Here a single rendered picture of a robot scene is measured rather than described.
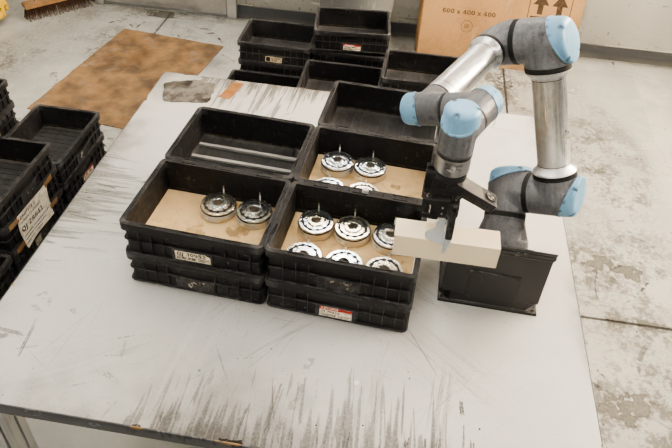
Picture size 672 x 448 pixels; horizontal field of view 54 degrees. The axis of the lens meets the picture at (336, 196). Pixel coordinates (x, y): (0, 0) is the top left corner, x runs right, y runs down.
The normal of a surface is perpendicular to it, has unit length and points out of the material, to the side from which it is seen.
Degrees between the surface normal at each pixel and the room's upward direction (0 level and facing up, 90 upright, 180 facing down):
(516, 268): 90
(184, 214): 0
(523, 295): 90
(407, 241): 90
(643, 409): 0
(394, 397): 0
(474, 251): 90
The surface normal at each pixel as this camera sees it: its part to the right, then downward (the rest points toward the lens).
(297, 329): 0.05, -0.77
